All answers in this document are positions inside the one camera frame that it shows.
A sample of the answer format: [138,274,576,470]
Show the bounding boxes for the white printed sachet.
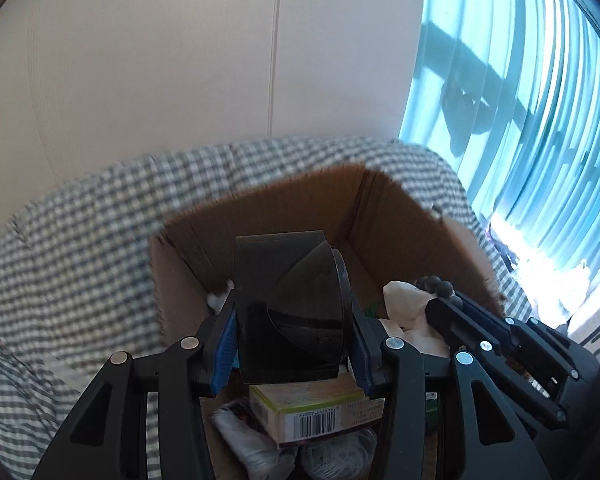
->
[225,397,253,426]

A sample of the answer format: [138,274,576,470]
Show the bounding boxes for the grey white checkered blanket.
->
[0,136,531,480]

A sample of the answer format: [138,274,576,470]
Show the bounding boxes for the dark bead bracelet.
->
[416,275,463,311]

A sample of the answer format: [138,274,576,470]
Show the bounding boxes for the cream crumpled cloth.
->
[382,281,453,356]

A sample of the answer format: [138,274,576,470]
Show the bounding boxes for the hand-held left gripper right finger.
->
[349,305,553,480]

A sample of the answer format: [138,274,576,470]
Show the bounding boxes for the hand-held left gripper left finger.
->
[30,305,239,480]

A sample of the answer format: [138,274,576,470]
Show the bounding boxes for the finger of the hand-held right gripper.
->
[445,296,541,346]
[425,300,566,426]

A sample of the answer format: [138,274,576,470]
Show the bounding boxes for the brown cardboard box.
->
[147,164,508,480]

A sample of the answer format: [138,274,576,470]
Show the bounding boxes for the light blue curtain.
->
[397,0,600,271]

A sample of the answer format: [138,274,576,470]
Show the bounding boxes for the black glossy cylinder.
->
[232,230,353,386]

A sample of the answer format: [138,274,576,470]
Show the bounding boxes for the dark purple cloth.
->
[485,225,521,266]

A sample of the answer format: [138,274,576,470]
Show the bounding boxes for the small wooden board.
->
[249,379,383,450]

